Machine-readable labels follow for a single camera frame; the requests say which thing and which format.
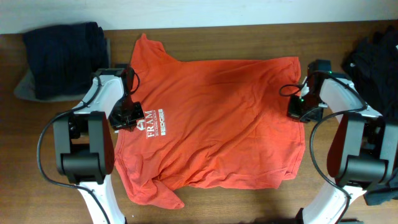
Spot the navy blue garment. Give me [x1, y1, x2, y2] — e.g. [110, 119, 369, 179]
[22, 22, 109, 100]

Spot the orange red printed t-shirt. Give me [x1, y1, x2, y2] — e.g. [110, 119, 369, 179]
[115, 35, 305, 209]

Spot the grey garment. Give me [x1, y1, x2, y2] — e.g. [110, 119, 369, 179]
[13, 39, 111, 103]

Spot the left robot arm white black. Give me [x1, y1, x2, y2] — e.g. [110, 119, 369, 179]
[53, 67, 144, 223]

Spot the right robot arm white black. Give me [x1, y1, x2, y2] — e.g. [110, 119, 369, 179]
[288, 70, 397, 223]

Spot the pile of dark clothes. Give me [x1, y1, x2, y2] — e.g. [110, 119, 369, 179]
[340, 26, 398, 207]

